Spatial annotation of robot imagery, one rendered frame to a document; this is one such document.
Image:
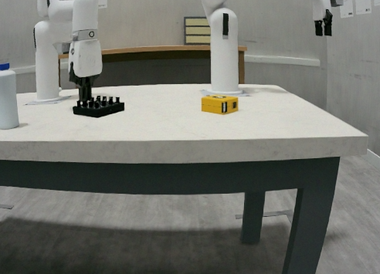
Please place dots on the black knob box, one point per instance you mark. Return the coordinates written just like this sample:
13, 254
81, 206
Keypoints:
101, 107

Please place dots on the white bottle with blue cap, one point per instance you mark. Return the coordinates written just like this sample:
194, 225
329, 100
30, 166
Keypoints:
9, 117

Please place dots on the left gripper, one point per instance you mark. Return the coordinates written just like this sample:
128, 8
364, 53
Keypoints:
322, 12

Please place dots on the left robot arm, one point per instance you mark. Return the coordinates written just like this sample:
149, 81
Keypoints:
224, 48

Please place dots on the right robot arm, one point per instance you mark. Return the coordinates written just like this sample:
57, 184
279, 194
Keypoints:
79, 19

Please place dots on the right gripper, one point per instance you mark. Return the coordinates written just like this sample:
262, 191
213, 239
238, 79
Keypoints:
85, 61

